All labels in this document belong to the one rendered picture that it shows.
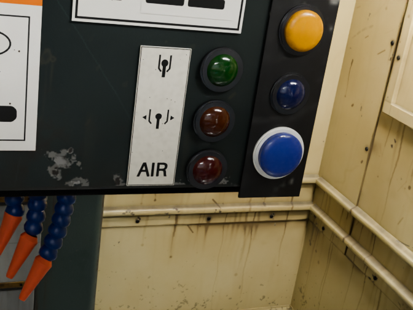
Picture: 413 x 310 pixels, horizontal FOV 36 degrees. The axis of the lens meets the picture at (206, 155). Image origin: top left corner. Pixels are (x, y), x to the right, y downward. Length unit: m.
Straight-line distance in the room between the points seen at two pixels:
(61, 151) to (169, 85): 0.07
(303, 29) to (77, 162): 0.15
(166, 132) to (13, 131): 0.09
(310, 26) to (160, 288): 1.40
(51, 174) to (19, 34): 0.08
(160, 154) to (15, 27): 0.11
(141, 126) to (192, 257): 1.36
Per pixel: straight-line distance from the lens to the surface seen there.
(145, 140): 0.38
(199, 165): 0.40
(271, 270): 1.85
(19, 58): 0.36
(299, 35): 0.39
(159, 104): 0.38
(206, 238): 1.71
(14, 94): 0.36
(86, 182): 0.39
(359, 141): 1.60
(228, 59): 0.38
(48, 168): 0.38
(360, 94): 1.60
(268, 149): 0.41
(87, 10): 0.36
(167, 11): 0.37
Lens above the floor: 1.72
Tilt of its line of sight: 21 degrees down
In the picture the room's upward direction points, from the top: 8 degrees clockwise
